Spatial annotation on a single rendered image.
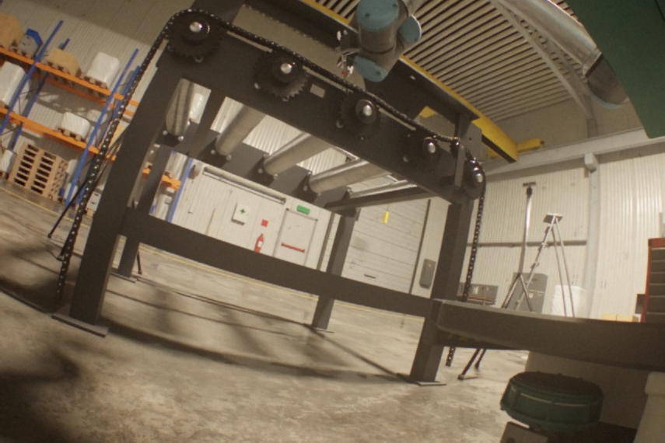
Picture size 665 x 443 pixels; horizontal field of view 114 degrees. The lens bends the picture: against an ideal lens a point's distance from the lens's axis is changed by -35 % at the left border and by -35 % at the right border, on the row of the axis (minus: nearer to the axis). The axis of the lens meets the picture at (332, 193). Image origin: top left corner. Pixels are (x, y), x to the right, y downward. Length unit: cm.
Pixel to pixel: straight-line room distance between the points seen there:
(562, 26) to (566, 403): 102
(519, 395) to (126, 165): 91
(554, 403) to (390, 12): 70
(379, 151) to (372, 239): 1091
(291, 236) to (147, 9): 906
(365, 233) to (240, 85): 1103
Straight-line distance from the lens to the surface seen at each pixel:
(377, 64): 83
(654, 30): 73
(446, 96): 147
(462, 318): 31
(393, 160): 121
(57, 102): 1126
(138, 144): 93
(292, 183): 202
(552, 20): 115
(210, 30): 105
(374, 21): 74
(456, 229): 138
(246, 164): 195
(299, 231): 1070
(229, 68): 105
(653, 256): 252
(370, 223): 1202
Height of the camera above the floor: 31
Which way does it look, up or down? 15 degrees up
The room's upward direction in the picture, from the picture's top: 15 degrees clockwise
